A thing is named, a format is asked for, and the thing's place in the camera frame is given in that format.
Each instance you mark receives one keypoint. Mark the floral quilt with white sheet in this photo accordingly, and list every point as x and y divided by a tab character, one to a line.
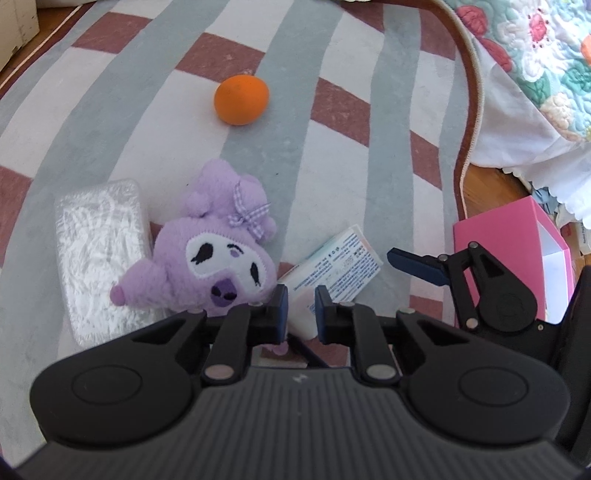
521	134

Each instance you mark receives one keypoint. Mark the pink cardboard box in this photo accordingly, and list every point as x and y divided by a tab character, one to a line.
503	226

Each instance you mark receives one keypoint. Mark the clear plastic box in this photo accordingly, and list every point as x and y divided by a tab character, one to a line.
101	240

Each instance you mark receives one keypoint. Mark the white blue paper pack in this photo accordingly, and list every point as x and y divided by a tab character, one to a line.
341	263

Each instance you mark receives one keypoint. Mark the striped grey red rug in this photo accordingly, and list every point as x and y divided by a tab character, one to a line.
323	161

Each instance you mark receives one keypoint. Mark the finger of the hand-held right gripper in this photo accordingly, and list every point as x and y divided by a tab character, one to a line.
418	267

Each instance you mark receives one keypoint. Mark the purple plush toy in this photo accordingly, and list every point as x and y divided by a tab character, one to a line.
212	230

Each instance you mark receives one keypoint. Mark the blue cloth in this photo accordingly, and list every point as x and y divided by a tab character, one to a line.
549	201

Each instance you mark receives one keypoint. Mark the orange fruit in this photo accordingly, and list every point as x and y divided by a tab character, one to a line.
240	99

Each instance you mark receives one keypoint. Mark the white cardboard box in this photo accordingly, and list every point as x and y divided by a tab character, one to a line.
581	235

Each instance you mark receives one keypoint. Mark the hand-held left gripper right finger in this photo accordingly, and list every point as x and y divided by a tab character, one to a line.
322	316

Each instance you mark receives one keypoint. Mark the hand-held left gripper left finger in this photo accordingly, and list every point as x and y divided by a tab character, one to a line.
280	316

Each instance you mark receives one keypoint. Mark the floral quilted bedspread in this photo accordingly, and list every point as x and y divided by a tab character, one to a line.
531	46

